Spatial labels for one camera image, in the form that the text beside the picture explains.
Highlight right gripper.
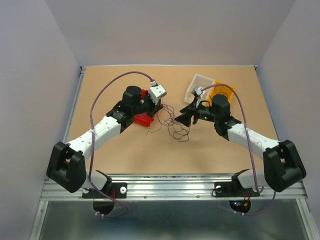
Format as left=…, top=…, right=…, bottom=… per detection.
left=174, top=97, right=219, bottom=128

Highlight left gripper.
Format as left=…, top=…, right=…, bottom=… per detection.
left=131, top=90, right=163, bottom=119

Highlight purple and yellow wires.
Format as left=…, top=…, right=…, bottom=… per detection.
left=144, top=103, right=192, bottom=143

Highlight dark wire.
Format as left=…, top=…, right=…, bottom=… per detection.
left=212, top=85, right=232, bottom=100

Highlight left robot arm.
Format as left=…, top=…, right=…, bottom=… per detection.
left=46, top=85, right=167, bottom=197

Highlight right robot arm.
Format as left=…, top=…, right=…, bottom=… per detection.
left=175, top=94, right=307, bottom=195

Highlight red plastic bin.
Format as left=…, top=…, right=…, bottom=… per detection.
left=134, top=89, right=155, bottom=128

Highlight white plastic bin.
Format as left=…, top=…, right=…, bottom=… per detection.
left=183, top=73, right=216, bottom=104

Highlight yellow plastic bin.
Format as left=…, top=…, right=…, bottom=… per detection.
left=205, top=85, right=234, bottom=107

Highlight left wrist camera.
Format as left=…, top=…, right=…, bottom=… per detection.
left=147, top=80, right=167, bottom=105

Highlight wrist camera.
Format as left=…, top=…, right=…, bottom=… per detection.
left=147, top=80, right=167, bottom=105
left=191, top=85, right=205, bottom=108

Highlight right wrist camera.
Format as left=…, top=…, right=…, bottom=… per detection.
left=191, top=85, right=205, bottom=108

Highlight aluminium mounting rail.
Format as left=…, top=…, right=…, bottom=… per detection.
left=40, top=173, right=308, bottom=202

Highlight left aluminium side rail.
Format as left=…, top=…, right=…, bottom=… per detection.
left=57, top=66, right=87, bottom=143

